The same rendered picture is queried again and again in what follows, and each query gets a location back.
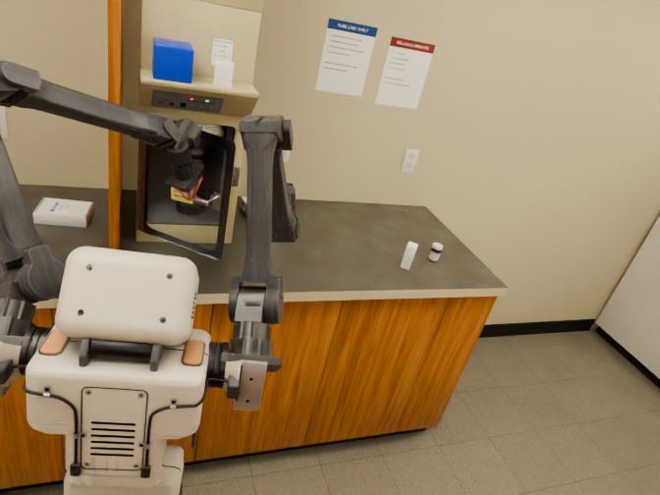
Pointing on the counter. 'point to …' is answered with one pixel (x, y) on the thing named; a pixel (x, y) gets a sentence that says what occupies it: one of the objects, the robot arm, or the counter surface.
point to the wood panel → (119, 104)
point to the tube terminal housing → (244, 21)
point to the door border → (141, 185)
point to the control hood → (237, 99)
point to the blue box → (172, 60)
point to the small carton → (223, 75)
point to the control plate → (187, 101)
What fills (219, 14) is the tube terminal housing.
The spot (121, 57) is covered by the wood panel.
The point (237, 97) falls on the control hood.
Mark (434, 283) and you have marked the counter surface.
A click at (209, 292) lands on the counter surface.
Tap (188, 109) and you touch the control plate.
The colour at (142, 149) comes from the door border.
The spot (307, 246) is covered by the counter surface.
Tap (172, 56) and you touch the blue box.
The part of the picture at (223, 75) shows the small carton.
